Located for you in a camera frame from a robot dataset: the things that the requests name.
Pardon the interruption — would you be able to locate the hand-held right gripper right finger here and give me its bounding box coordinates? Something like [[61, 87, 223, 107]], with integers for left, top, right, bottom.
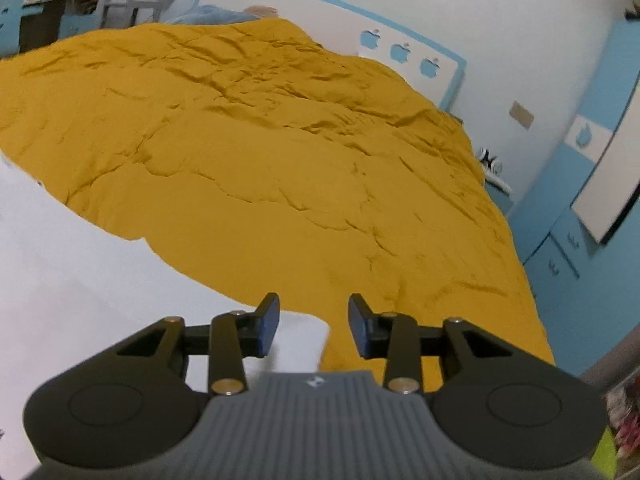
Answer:
[[347, 292, 513, 395]]

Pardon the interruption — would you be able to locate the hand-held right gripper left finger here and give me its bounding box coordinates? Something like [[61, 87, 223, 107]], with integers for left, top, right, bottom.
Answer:
[[117, 292, 282, 396]]

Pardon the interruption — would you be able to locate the white printed sweatshirt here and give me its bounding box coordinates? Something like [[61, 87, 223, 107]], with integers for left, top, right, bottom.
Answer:
[[0, 155, 331, 480]]

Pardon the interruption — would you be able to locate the mustard yellow blanket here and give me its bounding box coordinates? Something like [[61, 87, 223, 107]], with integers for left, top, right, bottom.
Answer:
[[0, 17, 556, 376]]

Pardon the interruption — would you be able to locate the blue and white wardrobe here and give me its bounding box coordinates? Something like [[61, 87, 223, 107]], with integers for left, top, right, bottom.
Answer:
[[510, 10, 640, 376]]

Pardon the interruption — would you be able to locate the lime green object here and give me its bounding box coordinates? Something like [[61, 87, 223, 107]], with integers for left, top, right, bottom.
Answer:
[[595, 430, 618, 480]]

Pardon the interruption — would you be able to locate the colourful clutter pile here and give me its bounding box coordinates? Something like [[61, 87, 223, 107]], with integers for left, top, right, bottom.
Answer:
[[607, 375, 640, 456]]

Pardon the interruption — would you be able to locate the white and blue headboard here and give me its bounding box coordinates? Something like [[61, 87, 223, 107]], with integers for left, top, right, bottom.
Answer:
[[200, 0, 468, 113]]

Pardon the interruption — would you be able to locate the blue pillow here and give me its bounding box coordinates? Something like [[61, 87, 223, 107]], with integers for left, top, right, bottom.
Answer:
[[165, 4, 261, 26]]

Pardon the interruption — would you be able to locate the grey rolling cart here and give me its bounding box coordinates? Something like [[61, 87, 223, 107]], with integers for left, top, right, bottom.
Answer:
[[102, 0, 167, 28]]

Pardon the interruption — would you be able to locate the dark desk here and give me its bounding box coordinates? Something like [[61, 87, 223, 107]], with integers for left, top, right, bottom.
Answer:
[[17, 0, 108, 53]]

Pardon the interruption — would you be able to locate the tan wall switch plate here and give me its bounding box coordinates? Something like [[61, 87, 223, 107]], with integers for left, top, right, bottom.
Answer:
[[509, 101, 535, 129]]

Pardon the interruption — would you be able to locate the white board with black frame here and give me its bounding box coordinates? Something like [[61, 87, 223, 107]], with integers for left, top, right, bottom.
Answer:
[[570, 75, 640, 246]]

